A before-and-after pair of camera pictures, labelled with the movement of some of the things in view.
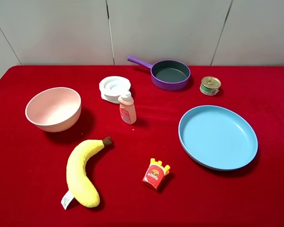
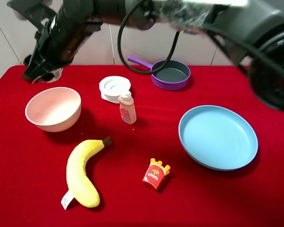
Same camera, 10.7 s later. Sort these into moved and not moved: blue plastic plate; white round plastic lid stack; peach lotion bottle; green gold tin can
Moved: green gold tin can
Not moved: white round plastic lid stack; blue plastic plate; peach lotion bottle
